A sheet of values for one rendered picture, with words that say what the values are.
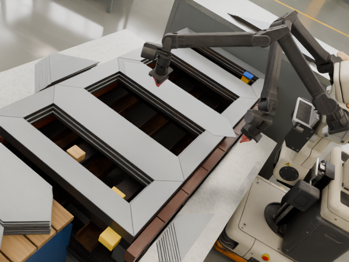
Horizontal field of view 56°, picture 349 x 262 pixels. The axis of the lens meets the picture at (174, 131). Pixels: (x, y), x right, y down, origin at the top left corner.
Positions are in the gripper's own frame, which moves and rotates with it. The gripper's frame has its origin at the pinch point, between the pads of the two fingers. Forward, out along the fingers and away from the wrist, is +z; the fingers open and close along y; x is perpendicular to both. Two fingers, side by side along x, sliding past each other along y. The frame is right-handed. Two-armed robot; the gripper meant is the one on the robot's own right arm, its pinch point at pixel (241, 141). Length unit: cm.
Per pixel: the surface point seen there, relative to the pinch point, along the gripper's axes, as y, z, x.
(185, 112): -30.1, 7.1, -6.0
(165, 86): -49, 12, 3
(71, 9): -226, 144, 147
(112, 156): -36, 12, -54
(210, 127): -15.8, 3.5, -4.8
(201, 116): -22.8, 5.2, -1.7
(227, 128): -9.3, 1.9, 1.9
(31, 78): -97, 36, -39
